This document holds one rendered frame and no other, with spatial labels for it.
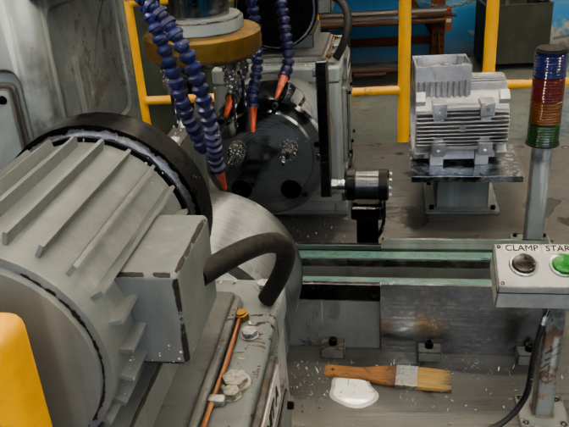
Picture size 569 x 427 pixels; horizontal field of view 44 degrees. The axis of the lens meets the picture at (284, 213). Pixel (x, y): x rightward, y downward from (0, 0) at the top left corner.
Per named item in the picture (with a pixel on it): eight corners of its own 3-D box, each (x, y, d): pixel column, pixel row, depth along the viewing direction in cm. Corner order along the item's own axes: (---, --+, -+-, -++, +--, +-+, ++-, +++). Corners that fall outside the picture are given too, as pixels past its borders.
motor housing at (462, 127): (415, 171, 157) (417, 88, 149) (409, 141, 174) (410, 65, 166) (506, 169, 155) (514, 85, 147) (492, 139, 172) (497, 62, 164)
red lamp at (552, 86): (533, 103, 132) (535, 80, 130) (527, 94, 137) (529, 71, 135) (566, 102, 131) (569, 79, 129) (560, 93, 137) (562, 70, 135)
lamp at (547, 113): (531, 126, 134) (533, 103, 132) (525, 116, 139) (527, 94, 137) (564, 125, 133) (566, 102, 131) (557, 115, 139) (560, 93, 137)
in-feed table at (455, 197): (410, 224, 161) (411, 176, 155) (408, 176, 185) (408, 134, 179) (519, 224, 157) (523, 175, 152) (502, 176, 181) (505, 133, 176)
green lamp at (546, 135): (528, 148, 136) (531, 126, 134) (523, 137, 141) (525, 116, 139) (560, 148, 135) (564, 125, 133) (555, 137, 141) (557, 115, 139)
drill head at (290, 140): (199, 233, 138) (183, 110, 127) (240, 155, 174) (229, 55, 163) (326, 234, 134) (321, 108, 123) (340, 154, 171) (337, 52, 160)
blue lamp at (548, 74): (535, 80, 130) (538, 56, 128) (529, 71, 135) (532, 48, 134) (569, 79, 129) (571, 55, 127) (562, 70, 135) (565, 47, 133)
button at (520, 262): (511, 279, 91) (513, 270, 90) (509, 259, 93) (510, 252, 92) (536, 279, 91) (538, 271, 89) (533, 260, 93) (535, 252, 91)
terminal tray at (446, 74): (415, 99, 154) (415, 67, 151) (411, 85, 164) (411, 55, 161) (471, 97, 153) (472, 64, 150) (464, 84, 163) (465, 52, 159)
